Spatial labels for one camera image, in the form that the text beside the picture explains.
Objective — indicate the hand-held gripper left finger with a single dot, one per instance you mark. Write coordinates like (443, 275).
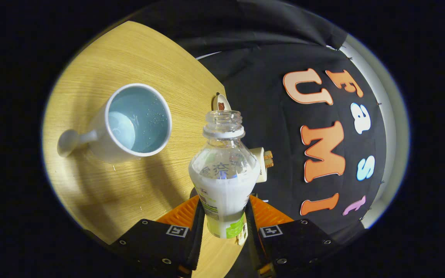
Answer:
(197, 247)

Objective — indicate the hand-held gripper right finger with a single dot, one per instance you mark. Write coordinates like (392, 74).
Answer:
(254, 247)

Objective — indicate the clear juice bottle green label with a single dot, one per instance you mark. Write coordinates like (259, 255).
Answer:
(224, 193)

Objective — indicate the white cup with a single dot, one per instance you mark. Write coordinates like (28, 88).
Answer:
(102, 146)

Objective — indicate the white toaster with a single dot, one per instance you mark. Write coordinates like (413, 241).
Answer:
(260, 166)

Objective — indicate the toast slice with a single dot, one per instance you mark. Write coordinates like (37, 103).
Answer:
(268, 155)
(269, 163)

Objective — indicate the red meat piece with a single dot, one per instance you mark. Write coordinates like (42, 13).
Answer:
(221, 106)

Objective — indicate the white round plate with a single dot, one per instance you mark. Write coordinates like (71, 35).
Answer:
(222, 99)

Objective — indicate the wooden table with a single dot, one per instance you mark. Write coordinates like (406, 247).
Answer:
(137, 50)

